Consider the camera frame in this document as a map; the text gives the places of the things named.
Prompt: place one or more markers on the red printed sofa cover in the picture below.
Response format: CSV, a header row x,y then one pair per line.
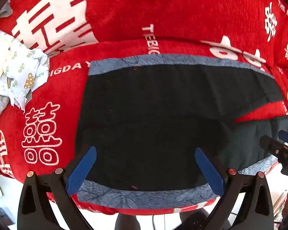
x,y
134,12

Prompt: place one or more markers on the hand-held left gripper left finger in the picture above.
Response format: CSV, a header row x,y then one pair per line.
x,y
82,170

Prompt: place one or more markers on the black pants with blue-grey cuffs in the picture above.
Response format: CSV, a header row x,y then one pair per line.
x,y
146,112

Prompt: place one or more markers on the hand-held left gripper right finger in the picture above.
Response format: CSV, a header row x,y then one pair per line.
x,y
210,172

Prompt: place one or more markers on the grey cloth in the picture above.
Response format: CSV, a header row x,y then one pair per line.
x,y
5,10

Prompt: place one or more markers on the white patterned cloth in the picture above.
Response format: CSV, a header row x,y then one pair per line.
x,y
21,62

